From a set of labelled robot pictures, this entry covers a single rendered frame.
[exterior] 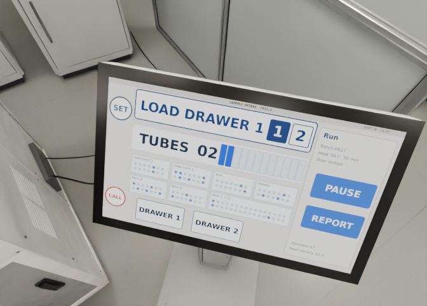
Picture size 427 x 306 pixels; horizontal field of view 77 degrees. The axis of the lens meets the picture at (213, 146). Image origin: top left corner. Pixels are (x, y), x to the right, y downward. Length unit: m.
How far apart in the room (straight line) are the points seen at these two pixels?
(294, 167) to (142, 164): 0.26
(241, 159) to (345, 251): 0.25
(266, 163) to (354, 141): 0.14
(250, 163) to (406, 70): 0.69
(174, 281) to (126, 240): 0.34
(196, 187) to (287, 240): 0.19
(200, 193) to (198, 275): 1.01
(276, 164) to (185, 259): 1.10
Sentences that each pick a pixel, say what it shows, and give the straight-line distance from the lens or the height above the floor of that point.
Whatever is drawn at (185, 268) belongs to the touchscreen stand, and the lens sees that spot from 1.48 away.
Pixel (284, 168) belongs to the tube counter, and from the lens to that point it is 0.46.
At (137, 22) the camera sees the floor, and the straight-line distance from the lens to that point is 2.84.
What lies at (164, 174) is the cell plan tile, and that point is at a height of 1.07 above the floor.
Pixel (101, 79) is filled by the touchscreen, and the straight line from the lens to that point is 0.50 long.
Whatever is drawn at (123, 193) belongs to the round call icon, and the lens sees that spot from 0.54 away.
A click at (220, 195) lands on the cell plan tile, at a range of 0.48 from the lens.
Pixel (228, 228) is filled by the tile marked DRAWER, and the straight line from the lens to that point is 0.51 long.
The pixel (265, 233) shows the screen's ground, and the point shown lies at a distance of 0.52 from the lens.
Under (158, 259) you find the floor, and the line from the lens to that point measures 1.54.
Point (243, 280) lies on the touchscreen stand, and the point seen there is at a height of 0.04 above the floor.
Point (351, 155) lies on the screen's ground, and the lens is 0.48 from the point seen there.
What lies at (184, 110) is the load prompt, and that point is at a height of 1.16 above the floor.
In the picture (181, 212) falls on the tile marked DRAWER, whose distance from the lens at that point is 0.51.
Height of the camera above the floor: 1.50
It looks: 57 degrees down
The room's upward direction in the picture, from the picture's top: 4 degrees clockwise
